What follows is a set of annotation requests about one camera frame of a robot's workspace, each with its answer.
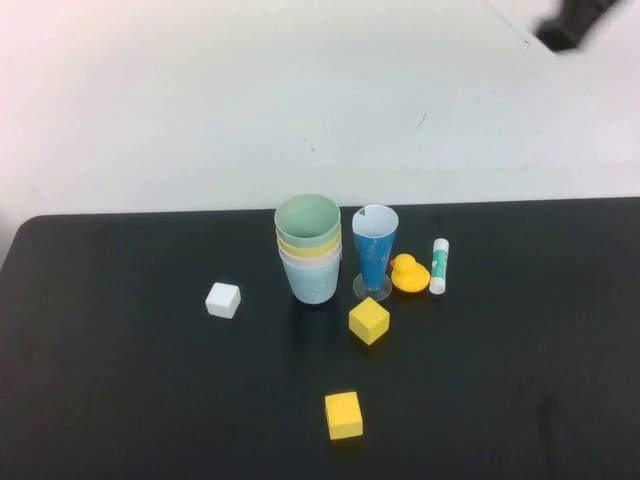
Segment pink plastic cup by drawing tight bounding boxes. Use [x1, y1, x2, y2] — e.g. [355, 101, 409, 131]
[278, 247, 344, 272]

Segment white cube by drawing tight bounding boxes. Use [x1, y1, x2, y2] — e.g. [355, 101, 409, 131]
[204, 282, 242, 318]

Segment white green glue stick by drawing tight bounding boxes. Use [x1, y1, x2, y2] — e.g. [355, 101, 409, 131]
[428, 238, 452, 295]

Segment blue paper cone glass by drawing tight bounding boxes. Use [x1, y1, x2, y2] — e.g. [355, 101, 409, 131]
[351, 204, 400, 303]

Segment green plastic cup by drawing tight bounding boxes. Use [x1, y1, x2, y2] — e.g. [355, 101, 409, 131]
[273, 193, 343, 250]

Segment light blue plastic cup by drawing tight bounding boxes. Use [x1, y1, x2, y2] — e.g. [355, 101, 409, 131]
[282, 259, 343, 307]

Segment yellow rubber duck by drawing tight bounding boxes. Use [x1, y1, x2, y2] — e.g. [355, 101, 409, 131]
[390, 253, 432, 295]

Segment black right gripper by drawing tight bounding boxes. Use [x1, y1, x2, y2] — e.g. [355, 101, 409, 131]
[531, 0, 632, 54]

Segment yellow plastic cup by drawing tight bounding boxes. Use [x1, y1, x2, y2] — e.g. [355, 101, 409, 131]
[276, 232, 344, 260]

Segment yellow cube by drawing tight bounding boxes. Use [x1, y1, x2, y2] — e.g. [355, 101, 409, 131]
[324, 391, 365, 442]
[348, 296, 392, 346]

